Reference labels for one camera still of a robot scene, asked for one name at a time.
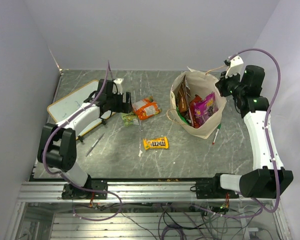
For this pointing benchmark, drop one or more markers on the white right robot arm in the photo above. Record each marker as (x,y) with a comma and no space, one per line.
(268,178)

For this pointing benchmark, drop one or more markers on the brown snack bag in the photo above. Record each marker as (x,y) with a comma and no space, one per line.
(183,97)

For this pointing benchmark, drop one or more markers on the red Doritos bag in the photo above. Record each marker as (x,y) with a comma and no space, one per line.
(196,99)

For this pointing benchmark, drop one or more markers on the red green marker pen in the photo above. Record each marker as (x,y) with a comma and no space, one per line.
(216,133)

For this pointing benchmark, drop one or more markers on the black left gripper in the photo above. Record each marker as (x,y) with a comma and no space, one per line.
(123,107)

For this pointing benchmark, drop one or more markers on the aluminium table frame rail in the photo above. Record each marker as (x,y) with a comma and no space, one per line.
(137,192)

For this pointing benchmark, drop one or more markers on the yellow framed whiteboard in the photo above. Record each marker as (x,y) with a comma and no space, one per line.
(67,105)

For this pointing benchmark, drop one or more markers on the orange snack packet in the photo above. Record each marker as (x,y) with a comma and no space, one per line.
(146,108)

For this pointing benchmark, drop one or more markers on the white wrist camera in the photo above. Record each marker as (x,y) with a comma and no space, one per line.
(235,65)
(118,86)

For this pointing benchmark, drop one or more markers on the purple grape candy bag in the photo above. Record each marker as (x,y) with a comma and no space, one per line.
(205,109)

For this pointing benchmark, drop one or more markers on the dark green chips bag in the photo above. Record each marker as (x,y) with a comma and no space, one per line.
(181,117)

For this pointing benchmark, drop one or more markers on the purple pen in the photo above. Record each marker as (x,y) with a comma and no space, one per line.
(94,145)

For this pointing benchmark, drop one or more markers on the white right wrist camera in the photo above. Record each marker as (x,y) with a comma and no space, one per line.
(235,65)

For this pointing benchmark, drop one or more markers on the beige paper bag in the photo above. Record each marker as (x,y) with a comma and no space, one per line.
(200,83)

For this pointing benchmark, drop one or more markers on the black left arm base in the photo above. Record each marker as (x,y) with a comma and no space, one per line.
(97,191)

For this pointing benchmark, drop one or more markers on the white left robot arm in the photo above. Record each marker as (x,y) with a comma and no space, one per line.
(57,149)

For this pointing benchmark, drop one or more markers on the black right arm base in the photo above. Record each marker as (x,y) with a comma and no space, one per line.
(210,188)

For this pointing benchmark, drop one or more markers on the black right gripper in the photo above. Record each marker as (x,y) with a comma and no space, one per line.
(221,84)

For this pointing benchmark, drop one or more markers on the yellow M&M's packet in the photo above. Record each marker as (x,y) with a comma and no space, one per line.
(156,143)

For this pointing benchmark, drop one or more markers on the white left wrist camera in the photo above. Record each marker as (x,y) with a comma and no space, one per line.
(118,86)

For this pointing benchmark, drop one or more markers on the small light green packet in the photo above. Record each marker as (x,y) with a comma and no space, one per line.
(130,119)

